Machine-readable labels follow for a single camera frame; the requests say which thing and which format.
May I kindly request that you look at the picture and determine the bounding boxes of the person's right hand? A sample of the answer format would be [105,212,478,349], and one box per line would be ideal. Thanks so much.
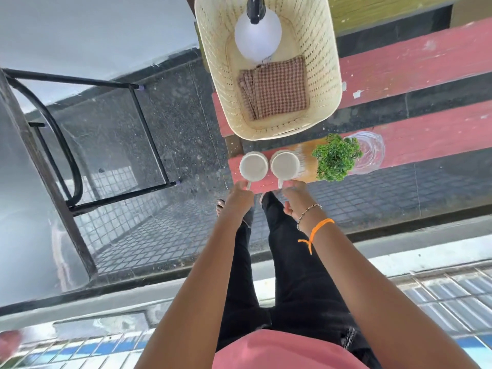
[281,180,323,228]

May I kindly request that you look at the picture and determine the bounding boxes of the person's left hand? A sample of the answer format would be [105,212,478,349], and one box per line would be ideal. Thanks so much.
[224,181,255,221]

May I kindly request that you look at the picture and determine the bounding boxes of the white ceramic mug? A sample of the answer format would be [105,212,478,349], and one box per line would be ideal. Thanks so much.
[270,150,301,190]
[239,151,269,191]

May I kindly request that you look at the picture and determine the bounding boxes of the person's right forearm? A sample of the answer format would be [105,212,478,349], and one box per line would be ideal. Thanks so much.
[297,205,483,369]

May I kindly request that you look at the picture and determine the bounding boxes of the person's left forearm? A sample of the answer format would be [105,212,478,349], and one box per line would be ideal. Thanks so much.
[134,215,255,369]

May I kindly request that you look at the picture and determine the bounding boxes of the wooden tray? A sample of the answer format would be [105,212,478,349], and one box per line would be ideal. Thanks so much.
[269,139,330,185]

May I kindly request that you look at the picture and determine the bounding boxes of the orange thread wristband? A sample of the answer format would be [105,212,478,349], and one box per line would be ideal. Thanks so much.
[298,218,335,255]

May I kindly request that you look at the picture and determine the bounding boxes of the green artificial plant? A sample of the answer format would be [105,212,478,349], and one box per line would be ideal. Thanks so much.
[311,134,364,182]

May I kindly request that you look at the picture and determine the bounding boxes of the clear glass vase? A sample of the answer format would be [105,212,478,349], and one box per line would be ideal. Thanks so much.
[346,130,386,176]

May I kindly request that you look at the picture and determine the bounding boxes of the black trousers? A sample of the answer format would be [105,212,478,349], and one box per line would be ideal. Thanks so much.
[215,191,381,369]

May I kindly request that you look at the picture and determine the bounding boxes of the brown checked folded cloth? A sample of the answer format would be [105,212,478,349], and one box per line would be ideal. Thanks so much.
[238,55,310,122]

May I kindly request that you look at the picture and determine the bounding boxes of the cream perforated plastic basket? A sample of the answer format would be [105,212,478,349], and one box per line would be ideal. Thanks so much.
[194,0,343,142]

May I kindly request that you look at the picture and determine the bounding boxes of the white spray bottle black nozzle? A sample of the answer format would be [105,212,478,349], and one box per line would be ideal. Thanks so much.
[234,0,283,66]

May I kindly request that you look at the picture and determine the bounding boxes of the pink shirt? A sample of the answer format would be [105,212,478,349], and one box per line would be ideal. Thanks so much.
[212,329,370,369]

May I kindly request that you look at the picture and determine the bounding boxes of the red wooden bench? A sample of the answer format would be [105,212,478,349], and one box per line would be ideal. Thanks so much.
[211,17,492,194]

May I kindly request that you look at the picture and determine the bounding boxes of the metal window grille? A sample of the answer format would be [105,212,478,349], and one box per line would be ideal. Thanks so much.
[390,265,492,344]

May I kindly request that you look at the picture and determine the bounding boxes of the yellow wooden plank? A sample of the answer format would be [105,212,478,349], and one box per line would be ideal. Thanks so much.
[329,0,467,36]

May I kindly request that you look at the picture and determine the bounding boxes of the beaded bracelet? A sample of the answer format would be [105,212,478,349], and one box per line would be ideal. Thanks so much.
[296,203,323,232]

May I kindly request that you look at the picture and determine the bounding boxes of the black metal chair frame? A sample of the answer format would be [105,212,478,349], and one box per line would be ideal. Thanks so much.
[2,68,182,217]

